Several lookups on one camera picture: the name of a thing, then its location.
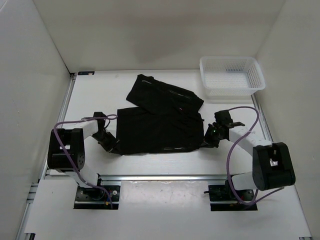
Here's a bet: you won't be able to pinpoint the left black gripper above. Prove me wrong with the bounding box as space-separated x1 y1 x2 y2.
90 131 121 155

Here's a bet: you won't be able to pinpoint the black shorts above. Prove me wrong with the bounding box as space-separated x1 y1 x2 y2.
116 74 204 155

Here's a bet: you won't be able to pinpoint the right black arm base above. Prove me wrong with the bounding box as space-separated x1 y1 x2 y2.
203 180 258 212

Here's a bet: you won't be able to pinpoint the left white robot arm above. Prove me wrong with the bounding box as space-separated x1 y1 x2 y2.
47 114 119 200

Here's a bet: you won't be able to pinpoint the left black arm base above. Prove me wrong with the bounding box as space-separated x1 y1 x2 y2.
73 180 121 210

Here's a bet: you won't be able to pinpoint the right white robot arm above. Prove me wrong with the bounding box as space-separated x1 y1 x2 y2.
204 122 296 200

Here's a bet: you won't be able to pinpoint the white plastic mesh basket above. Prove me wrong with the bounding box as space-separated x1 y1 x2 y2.
199 56 266 98

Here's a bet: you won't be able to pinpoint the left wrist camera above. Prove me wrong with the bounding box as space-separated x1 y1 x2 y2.
82 112 110 127

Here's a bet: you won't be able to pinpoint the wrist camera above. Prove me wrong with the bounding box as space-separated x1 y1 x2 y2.
82 112 110 127
214 110 245 129

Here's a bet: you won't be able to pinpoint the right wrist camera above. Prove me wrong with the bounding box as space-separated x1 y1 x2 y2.
214 110 245 129

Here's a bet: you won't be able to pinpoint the front aluminium frame rail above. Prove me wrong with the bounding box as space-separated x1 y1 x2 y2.
99 174 227 181

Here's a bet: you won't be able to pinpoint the aluminium frame rail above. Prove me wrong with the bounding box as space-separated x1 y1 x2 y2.
251 93 314 240
15 73 77 240
99 174 227 181

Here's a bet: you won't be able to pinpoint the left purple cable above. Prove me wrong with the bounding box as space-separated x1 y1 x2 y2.
53 114 118 208

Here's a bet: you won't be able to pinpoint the left aluminium frame rail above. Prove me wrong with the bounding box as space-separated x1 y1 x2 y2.
15 73 77 240

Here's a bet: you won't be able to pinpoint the right aluminium frame rail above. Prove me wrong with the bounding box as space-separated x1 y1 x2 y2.
251 93 314 240

